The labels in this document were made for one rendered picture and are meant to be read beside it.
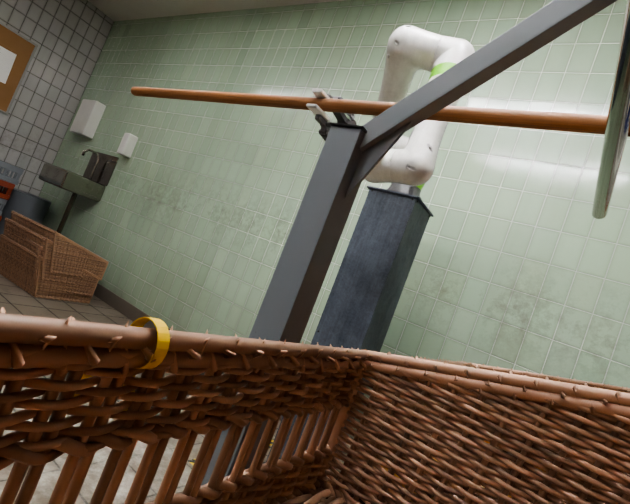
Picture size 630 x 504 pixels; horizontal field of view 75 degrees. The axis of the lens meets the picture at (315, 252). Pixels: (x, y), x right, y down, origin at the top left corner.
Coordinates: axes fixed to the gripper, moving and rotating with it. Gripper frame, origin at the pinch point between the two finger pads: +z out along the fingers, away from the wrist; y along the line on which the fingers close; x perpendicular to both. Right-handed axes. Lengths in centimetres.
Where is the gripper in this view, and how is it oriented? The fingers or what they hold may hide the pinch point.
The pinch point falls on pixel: (321, 105)
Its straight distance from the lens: 104.9
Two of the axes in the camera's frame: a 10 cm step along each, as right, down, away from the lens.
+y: -3.6, 9.3, -0.5
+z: -5.0, -2.4, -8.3
